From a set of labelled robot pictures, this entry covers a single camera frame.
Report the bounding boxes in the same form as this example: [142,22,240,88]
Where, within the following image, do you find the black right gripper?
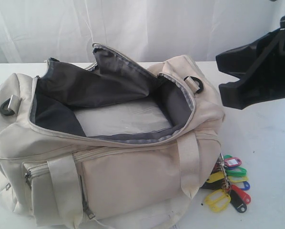
[215,16,285,110]

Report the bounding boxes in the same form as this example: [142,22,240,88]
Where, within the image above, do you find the bunch of colourful key tags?
[201,154,251,213]

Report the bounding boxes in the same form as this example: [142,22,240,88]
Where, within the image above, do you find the cream fabric duffel bag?
[0,43,224,229]

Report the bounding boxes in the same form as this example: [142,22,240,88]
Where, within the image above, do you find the white backdrop curtain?
[0,0,285,63]

